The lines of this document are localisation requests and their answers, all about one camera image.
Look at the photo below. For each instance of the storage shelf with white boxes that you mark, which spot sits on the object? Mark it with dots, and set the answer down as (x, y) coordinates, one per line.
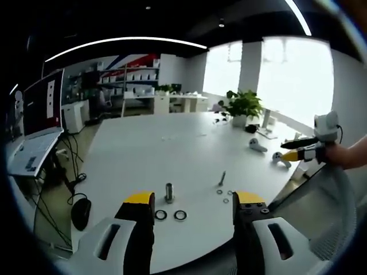
(134, 76)

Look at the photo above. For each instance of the grey mesh chair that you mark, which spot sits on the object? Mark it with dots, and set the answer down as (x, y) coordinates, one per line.
(329, 206)

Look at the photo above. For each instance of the small black object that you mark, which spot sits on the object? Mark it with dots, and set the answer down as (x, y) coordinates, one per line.
(251, 128)

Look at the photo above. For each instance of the open silver laptop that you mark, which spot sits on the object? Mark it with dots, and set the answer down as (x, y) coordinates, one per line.
(40, 114)

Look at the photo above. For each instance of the metal threaded stud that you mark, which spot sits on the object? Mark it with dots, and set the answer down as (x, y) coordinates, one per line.
(169, 192)

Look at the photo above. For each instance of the person's right hand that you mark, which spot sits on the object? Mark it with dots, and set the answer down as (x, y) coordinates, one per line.
(339, 156)

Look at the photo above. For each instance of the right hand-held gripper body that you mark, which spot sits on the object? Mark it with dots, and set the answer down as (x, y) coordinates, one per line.
(325, 126)

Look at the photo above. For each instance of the green potted plant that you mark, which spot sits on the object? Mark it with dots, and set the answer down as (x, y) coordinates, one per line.
(243, 104)

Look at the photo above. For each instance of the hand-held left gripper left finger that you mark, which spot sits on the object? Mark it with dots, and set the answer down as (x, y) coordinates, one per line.
(114, 237)

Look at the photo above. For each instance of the white drawer cabinet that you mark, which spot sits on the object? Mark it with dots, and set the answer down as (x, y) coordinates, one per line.
(73, 116)

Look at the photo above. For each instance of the white flat paper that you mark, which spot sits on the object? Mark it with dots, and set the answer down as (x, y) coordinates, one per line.
(268, 134)

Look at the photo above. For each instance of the ceiling light strip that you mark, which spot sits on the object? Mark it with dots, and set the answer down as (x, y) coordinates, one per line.
(126, 43)

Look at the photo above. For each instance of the white handheld controller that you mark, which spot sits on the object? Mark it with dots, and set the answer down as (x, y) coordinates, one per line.
(282, 161)
(256, 145)

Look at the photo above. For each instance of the black computer mouse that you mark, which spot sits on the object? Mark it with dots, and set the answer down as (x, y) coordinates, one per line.
(81, 213)

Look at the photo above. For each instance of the white background desk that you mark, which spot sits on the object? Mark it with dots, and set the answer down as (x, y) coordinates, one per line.
(172, 100)

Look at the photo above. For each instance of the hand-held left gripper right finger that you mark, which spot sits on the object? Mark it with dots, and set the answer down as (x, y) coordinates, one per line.
(259, 229)

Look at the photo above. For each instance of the large black washer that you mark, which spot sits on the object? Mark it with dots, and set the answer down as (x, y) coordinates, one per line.
(175, 215)
(156, 215)

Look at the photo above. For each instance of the metal bolt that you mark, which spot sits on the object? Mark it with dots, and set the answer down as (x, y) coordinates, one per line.
(222, 178)

